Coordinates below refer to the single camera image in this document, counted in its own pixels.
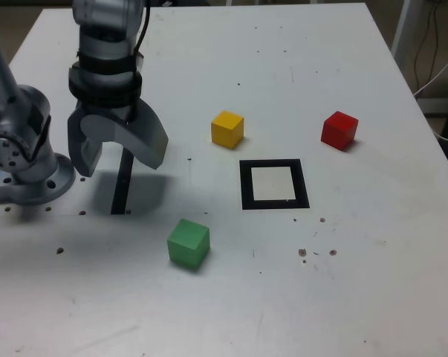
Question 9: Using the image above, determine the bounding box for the yellow cube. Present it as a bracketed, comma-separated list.
[210, 110, 245, 150]

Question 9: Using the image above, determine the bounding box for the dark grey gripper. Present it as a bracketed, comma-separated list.
[67, 99, 170, 178]

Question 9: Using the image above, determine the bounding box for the grey power strip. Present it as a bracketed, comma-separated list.
[416, 97, 448, 118]

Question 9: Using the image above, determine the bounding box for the white metal post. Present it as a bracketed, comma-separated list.
[390, 0, 414, 65]

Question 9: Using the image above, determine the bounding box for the green cube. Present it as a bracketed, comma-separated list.
[166, 218, 211, 269]

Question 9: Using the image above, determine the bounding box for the red cube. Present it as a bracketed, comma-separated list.
[320, 110, 360, 152]

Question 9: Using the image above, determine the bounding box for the thin dark hanging cable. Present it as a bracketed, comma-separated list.
[412, 0, 438, 89]

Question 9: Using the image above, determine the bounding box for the black tape strip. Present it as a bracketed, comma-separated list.
[110, 146, 136, 216]

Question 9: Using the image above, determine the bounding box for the black tape square outline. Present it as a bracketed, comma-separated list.
[238, 158, 311, 211]

